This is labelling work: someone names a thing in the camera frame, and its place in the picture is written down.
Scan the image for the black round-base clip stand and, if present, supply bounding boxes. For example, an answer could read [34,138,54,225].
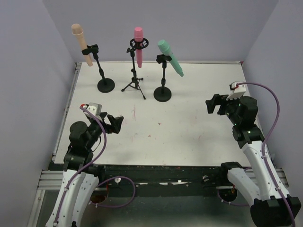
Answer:
[81,44,115,93]

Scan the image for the black tripod shock-mount stand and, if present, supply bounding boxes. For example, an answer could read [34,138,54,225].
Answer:
[121,38,149,100]

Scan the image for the teal microphone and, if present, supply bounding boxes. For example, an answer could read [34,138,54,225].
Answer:
[157,39,184,77]

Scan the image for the pink microphone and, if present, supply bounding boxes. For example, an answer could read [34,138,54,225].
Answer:
[134,27,143,68]

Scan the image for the beige microphone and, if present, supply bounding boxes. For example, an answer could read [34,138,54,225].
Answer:
[71,24,93,67]

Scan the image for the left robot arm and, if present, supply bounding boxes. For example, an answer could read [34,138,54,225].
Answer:
[46,112,124,227]

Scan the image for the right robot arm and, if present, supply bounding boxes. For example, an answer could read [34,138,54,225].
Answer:
[205,94,301,227]

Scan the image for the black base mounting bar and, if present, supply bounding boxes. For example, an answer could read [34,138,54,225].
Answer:
[80,165,237,197]

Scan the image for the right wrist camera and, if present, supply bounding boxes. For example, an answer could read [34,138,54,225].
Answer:
[227,81,246,100]

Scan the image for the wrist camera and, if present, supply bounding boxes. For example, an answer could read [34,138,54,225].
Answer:
[227,81,246,100]
[80,103,102,120]

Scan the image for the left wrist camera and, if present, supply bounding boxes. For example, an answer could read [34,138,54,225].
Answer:
[80,103,102,120]

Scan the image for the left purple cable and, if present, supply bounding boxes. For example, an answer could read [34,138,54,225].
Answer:
[52,106,136,226]

